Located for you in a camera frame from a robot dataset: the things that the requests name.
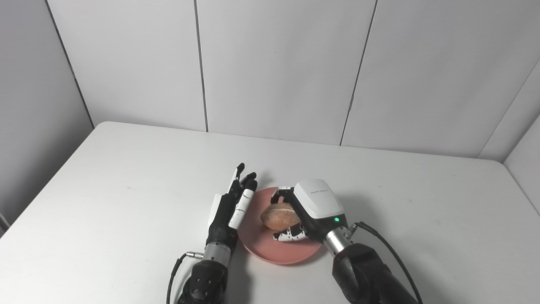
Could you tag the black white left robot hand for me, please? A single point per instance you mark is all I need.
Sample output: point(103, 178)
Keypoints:
point(221, 223)

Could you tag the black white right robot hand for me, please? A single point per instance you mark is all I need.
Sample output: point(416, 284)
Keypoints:
point(318, 202)

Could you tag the golden bread roll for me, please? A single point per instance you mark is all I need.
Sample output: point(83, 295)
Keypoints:
point(278, 217)

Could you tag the pink round plate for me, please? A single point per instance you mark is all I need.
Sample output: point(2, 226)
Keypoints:
point(270, 249)

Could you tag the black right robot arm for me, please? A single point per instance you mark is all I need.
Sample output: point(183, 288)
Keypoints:
point(367, 274)

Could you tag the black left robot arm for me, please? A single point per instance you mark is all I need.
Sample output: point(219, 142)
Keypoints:
point(206, 280)

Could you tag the small grey wall panel clip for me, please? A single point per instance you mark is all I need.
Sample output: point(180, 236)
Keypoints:
point(351, 103)

